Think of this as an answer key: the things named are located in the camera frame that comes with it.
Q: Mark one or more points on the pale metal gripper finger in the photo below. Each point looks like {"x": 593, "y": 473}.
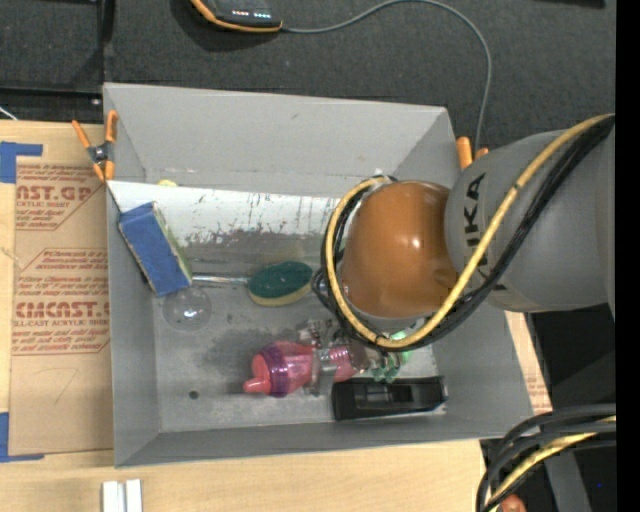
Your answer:
{"x": 314, "y": 331}
{"x": 327, "y": 373}

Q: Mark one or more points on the pink sippy cup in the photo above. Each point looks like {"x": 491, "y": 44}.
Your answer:
{"x": 287, "y": 370}

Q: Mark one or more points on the black box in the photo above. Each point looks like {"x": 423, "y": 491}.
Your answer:
{"x": 350, "y": 405}

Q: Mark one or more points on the green and yellow sponge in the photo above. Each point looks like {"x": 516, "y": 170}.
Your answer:
{"x": 280, "y": 280}

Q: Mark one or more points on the blue sponge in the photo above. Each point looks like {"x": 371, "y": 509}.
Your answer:
{"x": 150, "y": 250}

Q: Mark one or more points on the grey metal bin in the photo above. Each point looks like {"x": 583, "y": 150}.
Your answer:
{"x": 280, "y": 145}

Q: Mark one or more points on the small yellow thing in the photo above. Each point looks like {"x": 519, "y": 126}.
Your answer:
{"x": 168, "y": 183}

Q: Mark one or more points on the brown cardboard board red print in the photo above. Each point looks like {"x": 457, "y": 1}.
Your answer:
{"x": 60, "y": 390}

